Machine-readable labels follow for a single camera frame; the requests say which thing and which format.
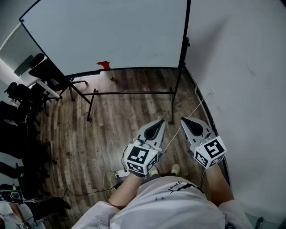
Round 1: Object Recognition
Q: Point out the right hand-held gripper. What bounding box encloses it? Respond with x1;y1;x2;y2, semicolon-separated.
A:
180;117;228;170

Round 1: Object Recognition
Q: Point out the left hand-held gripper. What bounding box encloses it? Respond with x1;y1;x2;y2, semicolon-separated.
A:
123;119;167;178

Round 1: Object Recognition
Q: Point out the white whiteboard with black frame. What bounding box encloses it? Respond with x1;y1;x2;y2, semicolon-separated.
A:
19;0;192;78

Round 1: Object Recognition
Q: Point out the person's right forearm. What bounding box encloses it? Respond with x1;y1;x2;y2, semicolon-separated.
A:
203;165;235;207

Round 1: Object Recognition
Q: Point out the person's left forearm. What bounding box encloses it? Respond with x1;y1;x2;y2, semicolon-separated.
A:
108;171;146;210

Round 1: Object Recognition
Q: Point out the black metal whiteboard stand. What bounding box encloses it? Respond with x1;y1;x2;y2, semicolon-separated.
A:
19;0;192;125

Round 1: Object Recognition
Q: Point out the person's left shoe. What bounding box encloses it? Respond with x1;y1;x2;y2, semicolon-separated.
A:
149;165;160;177

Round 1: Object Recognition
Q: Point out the person's shoe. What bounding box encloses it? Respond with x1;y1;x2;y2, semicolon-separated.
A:
149;165;160;177
170;163;181;176

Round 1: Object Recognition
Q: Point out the person's right shoe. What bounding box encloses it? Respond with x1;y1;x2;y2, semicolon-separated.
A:
170;163;181;176

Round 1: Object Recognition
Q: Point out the person's white t-shirt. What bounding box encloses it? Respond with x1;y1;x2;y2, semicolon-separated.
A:
71;176;254;229

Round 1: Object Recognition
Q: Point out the red magnetic eraser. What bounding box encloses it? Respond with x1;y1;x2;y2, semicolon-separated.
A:
96;61;111;71

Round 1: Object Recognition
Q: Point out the silver chair wheel base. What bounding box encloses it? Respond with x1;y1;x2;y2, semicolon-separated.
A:
66;77;89;87

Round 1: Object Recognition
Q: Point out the black office chair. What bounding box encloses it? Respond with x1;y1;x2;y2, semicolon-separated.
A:
0;100;58;179
4;81;51;117
28;53;76;102

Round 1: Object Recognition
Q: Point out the cream power cable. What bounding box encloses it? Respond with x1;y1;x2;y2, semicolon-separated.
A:
161;90;213;154

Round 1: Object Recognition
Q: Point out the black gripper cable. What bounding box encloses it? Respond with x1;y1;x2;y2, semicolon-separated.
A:
200;169;206;192

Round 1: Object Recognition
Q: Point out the yellow cable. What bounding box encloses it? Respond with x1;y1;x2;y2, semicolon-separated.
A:
103;171;118;197

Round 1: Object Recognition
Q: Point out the thin black floor cable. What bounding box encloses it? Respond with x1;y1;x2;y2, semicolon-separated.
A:
62;188;114;199

